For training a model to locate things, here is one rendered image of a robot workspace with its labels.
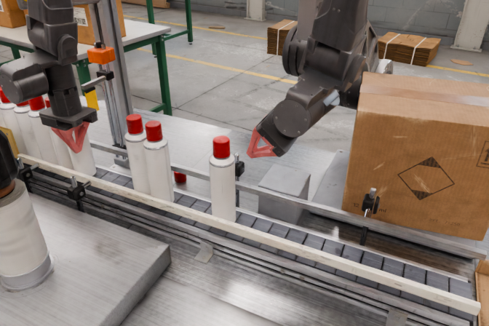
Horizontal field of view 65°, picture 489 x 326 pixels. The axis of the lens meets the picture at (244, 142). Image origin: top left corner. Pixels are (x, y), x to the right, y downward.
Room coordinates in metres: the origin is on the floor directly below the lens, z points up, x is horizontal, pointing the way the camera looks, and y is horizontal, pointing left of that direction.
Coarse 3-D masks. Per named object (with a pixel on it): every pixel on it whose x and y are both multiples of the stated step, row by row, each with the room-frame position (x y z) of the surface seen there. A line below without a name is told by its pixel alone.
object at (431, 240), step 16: (96, 144) 0.83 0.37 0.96; (192, 176) 0.71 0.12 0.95; (208, 176) 0.69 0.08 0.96; (256, 192) 0.64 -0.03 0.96; (272, 192) 0.63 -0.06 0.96; (304, 208) 0.59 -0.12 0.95; (320, 208) 0.58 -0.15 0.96; (368, 224) 0.54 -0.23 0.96; (384, 224) 0.53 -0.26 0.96; (416, 240) 0.51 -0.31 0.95; (432, 240) 0.50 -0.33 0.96; (448, 240) 0.49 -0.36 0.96; (480, 256) 0.46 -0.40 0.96
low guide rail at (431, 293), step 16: (32, 160) 0.83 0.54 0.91; (64, 176) 0.78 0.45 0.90; (80, 176) 0.76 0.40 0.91; (112, 192) 0.72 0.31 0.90; (128, 192) 0.69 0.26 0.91; (160, 208) 0.66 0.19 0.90; (176, 208) 0.64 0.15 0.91; (208, 224) 0.61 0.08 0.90; (224, 224) 0.59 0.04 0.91; (256, 240) 0.56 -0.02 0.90; (272, 240) 0.54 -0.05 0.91; (288, 240) 0.54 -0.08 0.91; (304, 256) 0.52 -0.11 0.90; (320, 256) 0.50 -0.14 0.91; (336, 256) 0.50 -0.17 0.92; (352, 272) 0.48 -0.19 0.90; (368, 272) 0.47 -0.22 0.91; (384, 272) 0.46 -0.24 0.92; (400, 288) 0.44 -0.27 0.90; (416, 288) 0.43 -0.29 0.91; (432, 288) 0.43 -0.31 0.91; (448, 304) 0.41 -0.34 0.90; (464, 304) 0.40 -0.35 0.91
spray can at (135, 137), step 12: (132, 120) 0.72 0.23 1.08; (132, 132) 0.72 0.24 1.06; (144, 132) 0.73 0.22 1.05; (132, 144) 0.71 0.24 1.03; (132, 156) 0.71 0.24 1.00; (144, 156) 0.71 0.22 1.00; (132, 168) 0.71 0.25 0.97; (144, 168) 0.71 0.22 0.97; (132, 180) 0.72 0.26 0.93; (144, 180) 0.71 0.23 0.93; (144, 192) 0.71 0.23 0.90
